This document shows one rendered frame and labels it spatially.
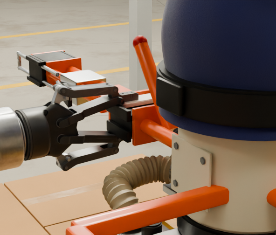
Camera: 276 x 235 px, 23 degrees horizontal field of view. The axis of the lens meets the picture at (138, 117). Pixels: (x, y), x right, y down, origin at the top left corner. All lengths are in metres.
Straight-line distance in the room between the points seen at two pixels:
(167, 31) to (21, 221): 1.57
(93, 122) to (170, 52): 4.05
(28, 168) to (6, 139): 3.15
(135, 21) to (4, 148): 3.83
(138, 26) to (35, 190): 2.44
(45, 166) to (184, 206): 3.36
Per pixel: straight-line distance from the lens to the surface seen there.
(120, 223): 0.73
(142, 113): 1.02
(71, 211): 2.33
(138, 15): 4.72
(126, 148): 4.34
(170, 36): 0.77
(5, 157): 0.95
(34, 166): 4.12
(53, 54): 1.38
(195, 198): 0.77
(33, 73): 1.37
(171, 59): 0.78
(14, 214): 2.34
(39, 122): 0.97
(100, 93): 1.02
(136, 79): 4.83
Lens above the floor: 1.58
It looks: 19 degrees down
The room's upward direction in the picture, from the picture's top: straight up
